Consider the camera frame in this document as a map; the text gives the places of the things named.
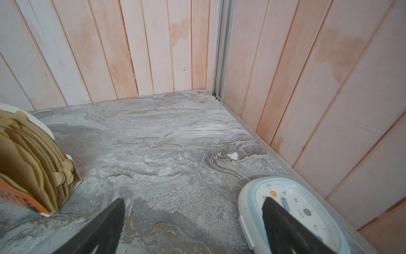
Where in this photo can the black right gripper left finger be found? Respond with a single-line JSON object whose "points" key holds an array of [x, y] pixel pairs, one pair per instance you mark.
{"points": [[101, 235]]}

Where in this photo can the white round timer clock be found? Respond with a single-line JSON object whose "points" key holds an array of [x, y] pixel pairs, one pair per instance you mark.
{"points": [[297, 202]]}

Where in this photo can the brown paper coffee filters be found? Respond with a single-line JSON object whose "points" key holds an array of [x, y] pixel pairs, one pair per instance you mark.
{"points": [[28, 162]]}

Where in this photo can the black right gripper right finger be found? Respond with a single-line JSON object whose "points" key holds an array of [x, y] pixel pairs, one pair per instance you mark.
{"points": [[286, 235]]}

